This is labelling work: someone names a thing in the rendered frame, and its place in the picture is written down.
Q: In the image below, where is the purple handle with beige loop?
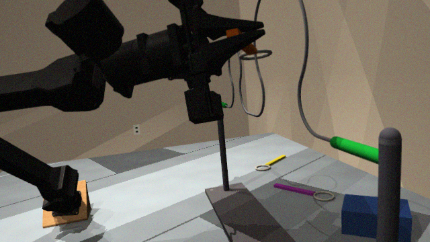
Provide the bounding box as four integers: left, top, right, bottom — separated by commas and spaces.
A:
273, 183, 335, 202

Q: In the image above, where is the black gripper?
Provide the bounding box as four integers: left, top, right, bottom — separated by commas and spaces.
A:
132, 0, 265, 124

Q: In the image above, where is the beige ring with yellow handle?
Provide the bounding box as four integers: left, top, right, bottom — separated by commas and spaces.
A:
255, 155, 286, 171

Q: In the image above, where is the grey loop with orange handle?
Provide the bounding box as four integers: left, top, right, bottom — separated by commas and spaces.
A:
226, 28, 272, 60

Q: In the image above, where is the blue cube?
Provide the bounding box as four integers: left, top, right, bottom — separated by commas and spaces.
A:
341, 194, 412, 242

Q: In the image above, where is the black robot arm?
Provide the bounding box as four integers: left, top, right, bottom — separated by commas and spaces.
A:
0, 0, 150, 216

